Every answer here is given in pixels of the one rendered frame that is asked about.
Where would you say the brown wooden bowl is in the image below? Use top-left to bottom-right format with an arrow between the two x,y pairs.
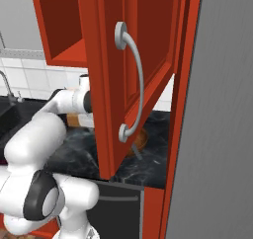
126,127 -> 150,157

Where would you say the red cabinet door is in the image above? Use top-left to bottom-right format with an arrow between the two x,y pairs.
77,0 -> 186,181

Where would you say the red base cabinet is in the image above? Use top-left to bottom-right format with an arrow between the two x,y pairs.
141,186 -> 166,239

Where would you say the tan and white object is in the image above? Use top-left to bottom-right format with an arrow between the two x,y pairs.
66,114 -> 95,129

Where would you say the red tall side panel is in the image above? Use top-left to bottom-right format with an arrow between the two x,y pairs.
159,0 -> 204,239

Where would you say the grey fridge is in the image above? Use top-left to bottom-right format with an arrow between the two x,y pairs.
164,0 -> 253,239

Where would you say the black dishwasher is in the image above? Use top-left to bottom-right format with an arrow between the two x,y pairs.
86,179 -> 145,239

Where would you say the black sink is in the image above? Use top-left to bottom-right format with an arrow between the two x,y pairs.
0,96 -> 38,142

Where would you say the grey tap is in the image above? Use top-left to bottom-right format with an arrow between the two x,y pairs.
0,69 -> 25,107

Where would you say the grey curved door handle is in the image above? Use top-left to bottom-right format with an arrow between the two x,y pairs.
114,21 -> 146,144

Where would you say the grey dishwasher handle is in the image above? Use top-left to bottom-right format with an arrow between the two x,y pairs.
98,196 -> 139,203

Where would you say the red open wall cabinet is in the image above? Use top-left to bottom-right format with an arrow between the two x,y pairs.
29,0 -> 89,69

